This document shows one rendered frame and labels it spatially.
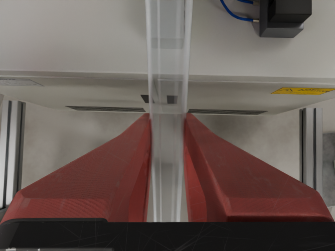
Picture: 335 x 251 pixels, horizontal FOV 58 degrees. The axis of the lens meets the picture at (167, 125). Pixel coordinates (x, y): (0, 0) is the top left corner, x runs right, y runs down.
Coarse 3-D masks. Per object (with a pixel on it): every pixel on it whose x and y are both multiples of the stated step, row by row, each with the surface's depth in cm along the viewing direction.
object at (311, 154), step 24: (240, 0) 41; (264, 0) 42; (288, 0) 38; (264, 24) 41; (288, 24) 40; (24, 120) 77; (312, 120) 73; (0, 144) 73; (312, 144) 72; (0, 168) 73; (312, 168) 72; (0, 192) 73
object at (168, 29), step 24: (168, 0) 9; (192, 0) 9; (168, 24) 9; (168, 48) 10; (168, 72) 10; (168, 96) 11; (168, 120) 11; (168, 144) 12; (168, 168) 13; (168, 192) 14; (168, 216) 15
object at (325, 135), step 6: (330, 132) 103; (324, 138) 103; (330, 138) 103; (324, 144) 103; (330, 144) 103; (324, 150) 103; (330, 150) 103; (324, 156) 103; (330, 156) 103; (324, 162) 103; (330, 162) 103; (324, 168) 103; (330, 168) 103; (324, 174) 102; (330, 174) 102; (324, 180) 102; (330, 180) 102; (324, 186) 102; (330, 186) 102; (324, 192) 102; (330, 192) 102; (324, 198) 102; (330, 198) 102; (330, 204) 102
